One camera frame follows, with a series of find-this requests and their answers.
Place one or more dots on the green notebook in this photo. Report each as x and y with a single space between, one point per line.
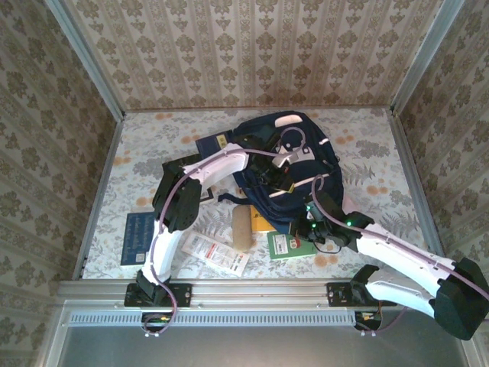
282 248

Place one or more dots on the aluminium table side rail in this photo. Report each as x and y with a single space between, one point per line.
416 191
107 164

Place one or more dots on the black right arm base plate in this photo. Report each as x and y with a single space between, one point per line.
336 294

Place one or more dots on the tan fabric case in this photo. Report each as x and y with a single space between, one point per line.
242 229

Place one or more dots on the white plastic packet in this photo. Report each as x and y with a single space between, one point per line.
214 252

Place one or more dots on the navy book with yellow label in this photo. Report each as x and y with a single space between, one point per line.
208 147

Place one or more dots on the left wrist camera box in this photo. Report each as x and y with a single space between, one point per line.
280 160

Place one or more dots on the black book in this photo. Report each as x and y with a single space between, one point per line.
207 195

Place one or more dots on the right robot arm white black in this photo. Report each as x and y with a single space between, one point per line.
401 248

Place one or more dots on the aluminium frame post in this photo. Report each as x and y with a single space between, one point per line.
88 61
426 57

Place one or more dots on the grey metal panel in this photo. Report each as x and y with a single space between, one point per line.
248 348

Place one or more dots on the navy blue backpack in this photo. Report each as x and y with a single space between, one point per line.
328 160

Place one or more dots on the aluminium mounting rail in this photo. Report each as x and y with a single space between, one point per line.
260 292

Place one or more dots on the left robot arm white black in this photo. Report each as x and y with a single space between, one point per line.
214 168

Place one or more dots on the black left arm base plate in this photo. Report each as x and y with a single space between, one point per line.
183 294

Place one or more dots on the blue book with barcode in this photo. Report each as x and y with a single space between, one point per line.
133 237

